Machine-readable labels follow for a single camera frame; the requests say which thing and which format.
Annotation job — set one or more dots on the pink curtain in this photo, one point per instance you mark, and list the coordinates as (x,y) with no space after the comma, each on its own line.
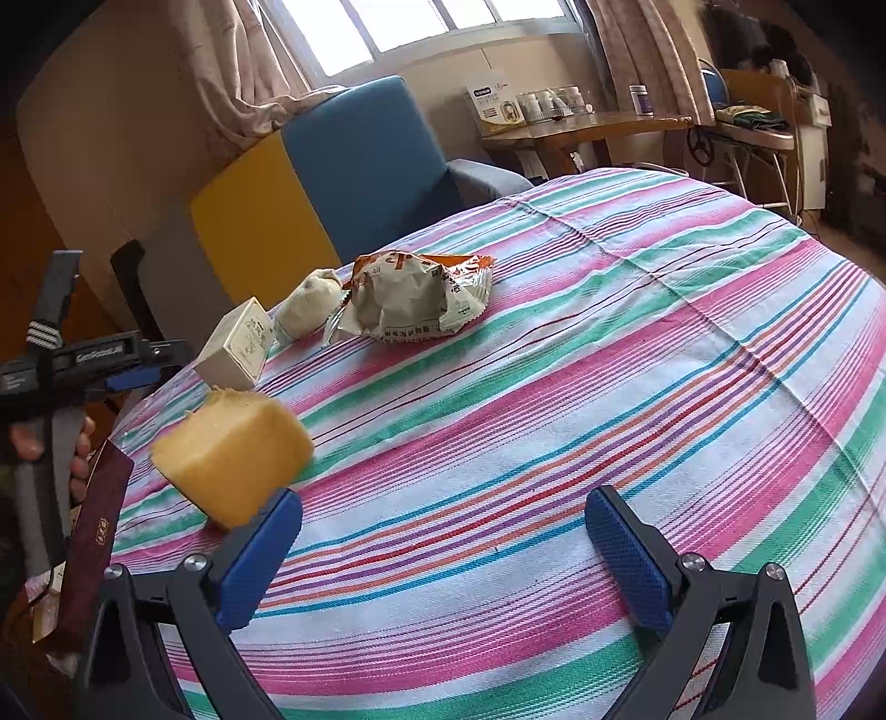
(246,85)

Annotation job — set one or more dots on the white product box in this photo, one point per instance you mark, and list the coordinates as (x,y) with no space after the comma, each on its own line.
(494,104)

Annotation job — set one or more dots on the person left hand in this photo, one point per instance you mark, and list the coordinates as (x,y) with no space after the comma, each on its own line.
(28,447)

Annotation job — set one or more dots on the crumpled snack bag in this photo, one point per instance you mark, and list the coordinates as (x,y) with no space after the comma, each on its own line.
(398,296)

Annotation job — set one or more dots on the striped tablecloth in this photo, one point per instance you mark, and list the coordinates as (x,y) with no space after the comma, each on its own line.
(714,363)

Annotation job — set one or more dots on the large yellow sponge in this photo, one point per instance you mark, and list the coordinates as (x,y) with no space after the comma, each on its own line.
(233,453)

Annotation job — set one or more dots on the gold maroon gift box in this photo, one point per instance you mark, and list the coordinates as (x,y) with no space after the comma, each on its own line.
(89,552)

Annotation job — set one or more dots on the small white box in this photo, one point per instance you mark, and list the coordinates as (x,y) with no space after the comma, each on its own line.
(235,353)

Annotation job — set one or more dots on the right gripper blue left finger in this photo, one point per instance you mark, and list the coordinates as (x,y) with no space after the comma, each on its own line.
(212,595)

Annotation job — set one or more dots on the tricolour armchair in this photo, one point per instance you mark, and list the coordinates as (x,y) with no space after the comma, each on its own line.
(358,172)

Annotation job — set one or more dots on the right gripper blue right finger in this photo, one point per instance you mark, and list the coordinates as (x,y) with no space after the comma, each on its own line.
(671,595)

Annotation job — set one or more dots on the wooden side table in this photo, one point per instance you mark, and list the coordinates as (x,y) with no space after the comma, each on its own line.
(554,141)

